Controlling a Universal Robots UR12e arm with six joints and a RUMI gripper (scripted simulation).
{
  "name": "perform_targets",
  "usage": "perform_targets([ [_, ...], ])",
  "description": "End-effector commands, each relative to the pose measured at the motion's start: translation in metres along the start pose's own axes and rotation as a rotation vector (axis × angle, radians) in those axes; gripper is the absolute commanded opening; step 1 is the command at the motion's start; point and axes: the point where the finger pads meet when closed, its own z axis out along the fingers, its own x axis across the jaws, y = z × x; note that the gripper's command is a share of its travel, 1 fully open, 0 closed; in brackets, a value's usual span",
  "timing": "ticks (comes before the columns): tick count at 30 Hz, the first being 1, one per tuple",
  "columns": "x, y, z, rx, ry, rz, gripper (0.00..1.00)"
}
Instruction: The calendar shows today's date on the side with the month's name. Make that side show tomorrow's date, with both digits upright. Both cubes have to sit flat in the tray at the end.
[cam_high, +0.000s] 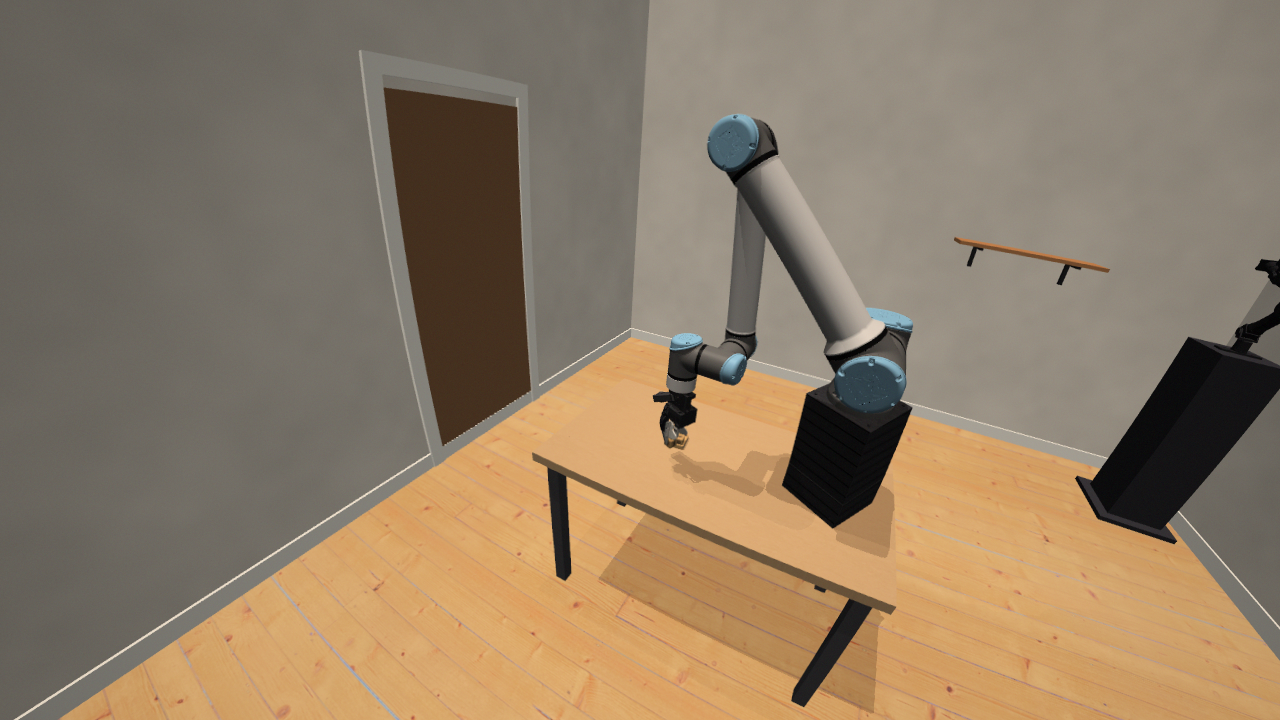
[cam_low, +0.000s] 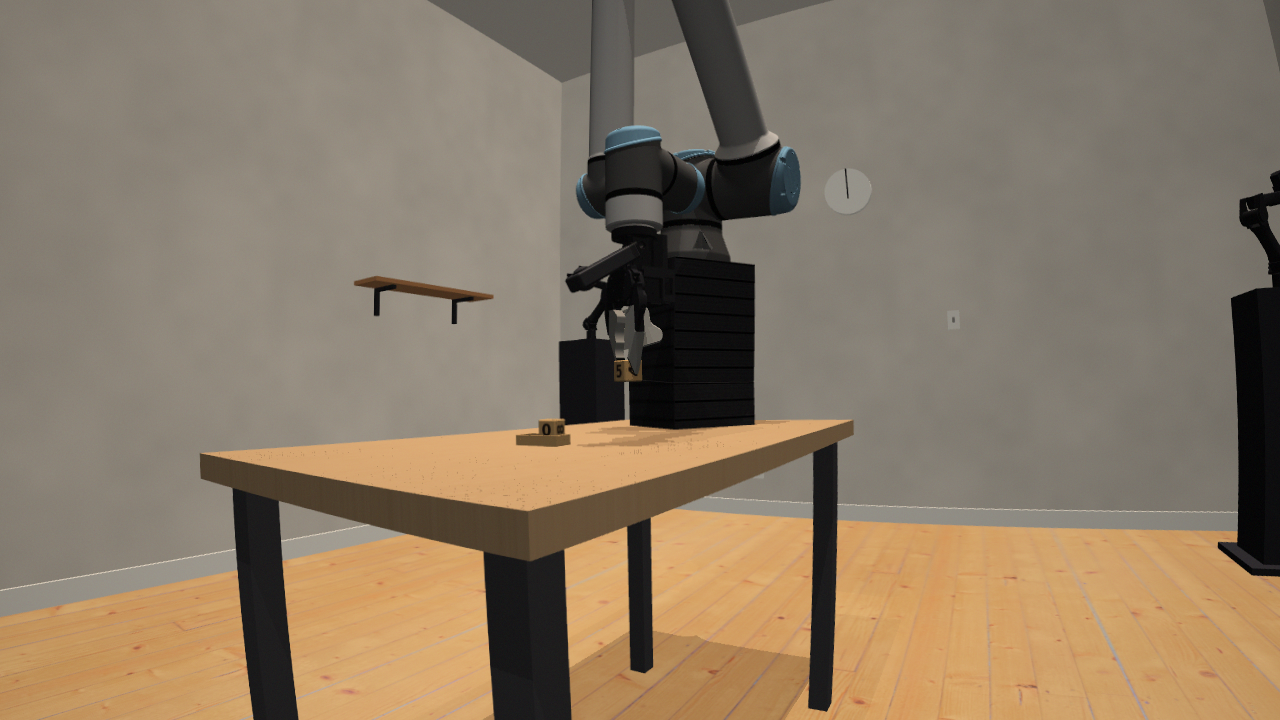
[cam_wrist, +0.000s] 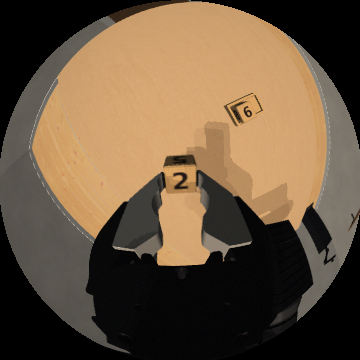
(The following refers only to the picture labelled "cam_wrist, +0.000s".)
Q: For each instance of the tan cube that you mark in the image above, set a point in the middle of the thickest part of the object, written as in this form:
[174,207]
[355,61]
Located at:
[243,111]
[180,174]

